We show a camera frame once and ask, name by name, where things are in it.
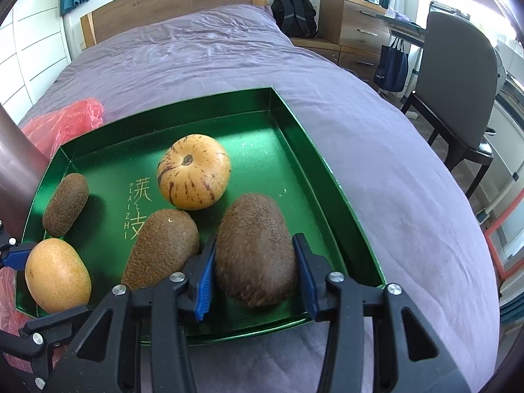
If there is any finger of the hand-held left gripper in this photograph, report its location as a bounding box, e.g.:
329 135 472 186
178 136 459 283
0 305 95 391
0 221 38 273

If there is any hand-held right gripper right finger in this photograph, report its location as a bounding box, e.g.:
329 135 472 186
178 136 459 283
292 233 471 393

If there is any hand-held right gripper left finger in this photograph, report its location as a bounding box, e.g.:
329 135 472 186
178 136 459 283
53 233 217 393

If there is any round yellow pear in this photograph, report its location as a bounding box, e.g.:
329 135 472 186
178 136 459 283
25 238 92 314

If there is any brown kiwi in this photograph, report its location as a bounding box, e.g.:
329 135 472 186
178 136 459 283
122 209 200 291
215 193 299 309
42 173 90 238

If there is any striped pepino melon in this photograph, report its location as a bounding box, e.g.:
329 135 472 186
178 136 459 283
157 134 232 211

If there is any green tray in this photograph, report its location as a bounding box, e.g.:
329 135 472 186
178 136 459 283
14 86 387 346

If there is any pink plastic sheet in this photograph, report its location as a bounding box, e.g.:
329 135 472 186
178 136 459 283
0 98 105 373

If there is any white wardrobe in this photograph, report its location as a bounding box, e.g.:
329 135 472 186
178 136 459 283
0 0 70 123

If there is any dark blue tote bag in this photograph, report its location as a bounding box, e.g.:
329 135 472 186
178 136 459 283
374 38 410 93

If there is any grey chair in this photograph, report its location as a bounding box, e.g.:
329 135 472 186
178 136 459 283
400 10 506 201

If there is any wooden dresser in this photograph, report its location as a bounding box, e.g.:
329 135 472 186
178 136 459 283
289 0 404 86

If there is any black backpack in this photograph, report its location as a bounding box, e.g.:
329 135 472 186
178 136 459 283
271 0 319 39

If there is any grey desk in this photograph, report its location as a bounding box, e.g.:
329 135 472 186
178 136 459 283
377 2 435 42

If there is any wooden bed headboard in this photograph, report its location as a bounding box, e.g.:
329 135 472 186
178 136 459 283
81 0 268 52

